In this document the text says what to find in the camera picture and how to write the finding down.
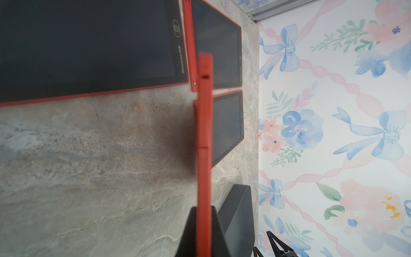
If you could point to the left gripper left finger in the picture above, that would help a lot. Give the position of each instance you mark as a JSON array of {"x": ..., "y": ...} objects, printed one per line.
[{"x": 188, "y": 242}]

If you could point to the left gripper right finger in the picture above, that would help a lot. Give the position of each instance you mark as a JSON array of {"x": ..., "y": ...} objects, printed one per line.
[{"x": 219, "y": 247}]

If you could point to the red writing tablet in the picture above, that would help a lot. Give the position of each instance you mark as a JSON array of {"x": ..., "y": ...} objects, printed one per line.
[
  {"x": 204, "y": 144},
  {"x": 228, "y": 124},
  {"x": 54, "y": 50},
  {"x": 207, "y": 30}
]

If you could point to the dark grey storage box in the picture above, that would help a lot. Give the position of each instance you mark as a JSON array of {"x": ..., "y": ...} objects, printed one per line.
[{"x": 237, "y": 221}]

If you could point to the left aluminium corner post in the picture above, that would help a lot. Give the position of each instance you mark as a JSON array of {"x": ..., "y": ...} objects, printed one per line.
[{"x": 275, "y": 8}]

